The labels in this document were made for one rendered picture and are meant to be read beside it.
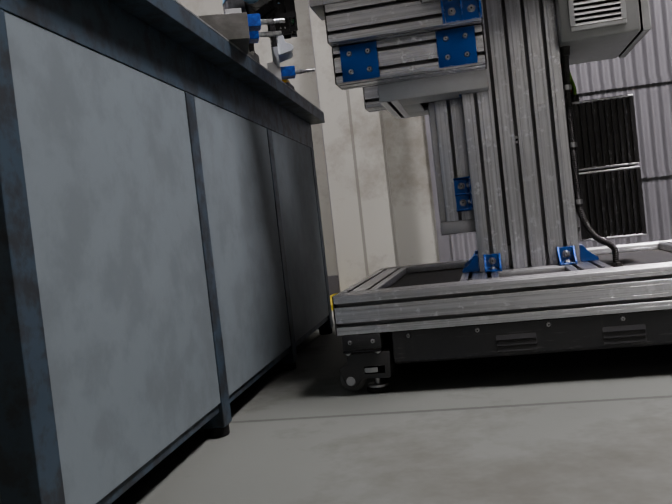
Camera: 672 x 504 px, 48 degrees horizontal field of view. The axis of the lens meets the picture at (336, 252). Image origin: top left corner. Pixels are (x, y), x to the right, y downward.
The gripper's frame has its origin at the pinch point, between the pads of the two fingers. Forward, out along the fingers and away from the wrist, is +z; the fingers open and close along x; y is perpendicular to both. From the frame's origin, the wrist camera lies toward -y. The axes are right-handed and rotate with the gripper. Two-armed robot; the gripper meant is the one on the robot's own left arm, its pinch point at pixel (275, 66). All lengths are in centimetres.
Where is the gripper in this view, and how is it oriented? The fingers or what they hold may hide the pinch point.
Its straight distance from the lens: 218.8
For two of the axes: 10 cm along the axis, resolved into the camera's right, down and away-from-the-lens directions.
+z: 1.1, 9.9, 0.3
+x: -0.8, -0.2, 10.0
